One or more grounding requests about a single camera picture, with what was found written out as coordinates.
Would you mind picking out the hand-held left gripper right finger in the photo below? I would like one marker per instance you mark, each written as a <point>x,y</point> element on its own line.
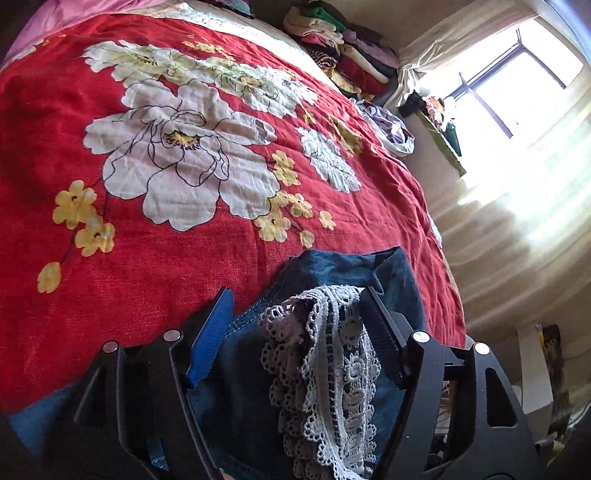
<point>381,332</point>

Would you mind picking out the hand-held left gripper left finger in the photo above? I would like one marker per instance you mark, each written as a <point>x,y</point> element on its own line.
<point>210,337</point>

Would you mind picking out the blue denim pants lace trim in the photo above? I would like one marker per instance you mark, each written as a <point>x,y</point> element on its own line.
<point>323,286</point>

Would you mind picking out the cream curtain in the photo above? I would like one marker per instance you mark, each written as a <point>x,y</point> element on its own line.
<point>508,230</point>

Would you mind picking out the white bag of clothes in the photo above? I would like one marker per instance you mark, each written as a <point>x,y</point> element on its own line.
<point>390,127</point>

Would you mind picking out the dark cloth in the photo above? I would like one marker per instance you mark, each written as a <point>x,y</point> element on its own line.
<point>413,105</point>

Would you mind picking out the red floral bedspread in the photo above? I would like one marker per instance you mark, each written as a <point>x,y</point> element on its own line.
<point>184,92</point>

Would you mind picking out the stack of folded clothes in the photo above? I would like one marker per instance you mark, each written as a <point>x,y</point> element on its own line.
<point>351,50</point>

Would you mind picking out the window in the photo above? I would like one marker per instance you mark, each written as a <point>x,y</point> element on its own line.
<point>517,78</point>

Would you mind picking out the cream bed sheet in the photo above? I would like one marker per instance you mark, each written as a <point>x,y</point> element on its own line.
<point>277,37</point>

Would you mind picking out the pink quilt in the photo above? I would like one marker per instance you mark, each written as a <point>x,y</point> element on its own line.
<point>69,18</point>

